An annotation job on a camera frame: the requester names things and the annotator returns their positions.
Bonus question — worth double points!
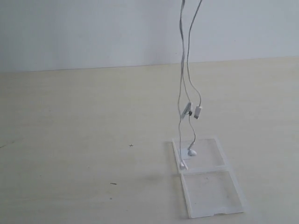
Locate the white wired earphones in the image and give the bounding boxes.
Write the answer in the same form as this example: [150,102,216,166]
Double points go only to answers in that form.
[177,0,203,170]

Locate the clear plastic storage case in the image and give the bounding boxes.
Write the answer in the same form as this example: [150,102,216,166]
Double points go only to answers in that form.
[172,137,246,218]

